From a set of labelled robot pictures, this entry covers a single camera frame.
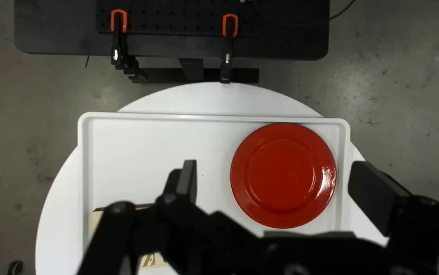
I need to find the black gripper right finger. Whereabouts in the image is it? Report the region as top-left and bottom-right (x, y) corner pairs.
(347, 160), (412, 236)

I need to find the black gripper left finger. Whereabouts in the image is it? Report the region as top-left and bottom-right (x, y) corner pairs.
(158, 160), (197, 207)

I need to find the red round plate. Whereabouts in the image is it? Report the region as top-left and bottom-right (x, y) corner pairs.
(230, 122), (338, 229)

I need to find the wooden toy activity board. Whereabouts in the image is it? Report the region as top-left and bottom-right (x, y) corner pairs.
(89, 207), (167, 268)

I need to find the black perforated base board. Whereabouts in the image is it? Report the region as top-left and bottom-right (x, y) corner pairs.
(14, 0), (330, 59)

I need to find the right orange black clamp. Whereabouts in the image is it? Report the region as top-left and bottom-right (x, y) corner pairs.
(220, 12), (239, 83)

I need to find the orange black clamp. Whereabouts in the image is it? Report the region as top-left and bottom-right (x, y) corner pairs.
(110, 9), (139, 80)
(220, 12), (239, 83)

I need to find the left orange black clamp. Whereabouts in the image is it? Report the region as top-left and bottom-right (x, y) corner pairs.
(110, 9), (139, 80)

